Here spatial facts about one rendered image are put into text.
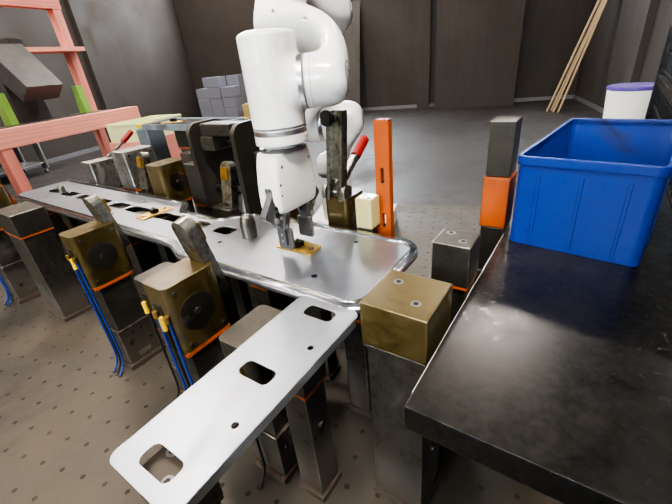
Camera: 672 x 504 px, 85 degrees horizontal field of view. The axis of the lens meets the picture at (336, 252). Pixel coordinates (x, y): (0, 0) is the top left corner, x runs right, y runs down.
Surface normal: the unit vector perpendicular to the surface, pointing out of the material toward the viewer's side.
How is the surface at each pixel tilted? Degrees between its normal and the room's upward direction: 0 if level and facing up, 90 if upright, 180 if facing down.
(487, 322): 0
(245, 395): 0
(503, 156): 90
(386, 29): 90
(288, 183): 91
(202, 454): 0
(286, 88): 91
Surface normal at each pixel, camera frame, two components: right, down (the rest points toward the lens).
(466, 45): -0.30, 0.47
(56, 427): -0.09, -0.88
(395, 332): -0.56, 0.43
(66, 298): 0.83, 0.18
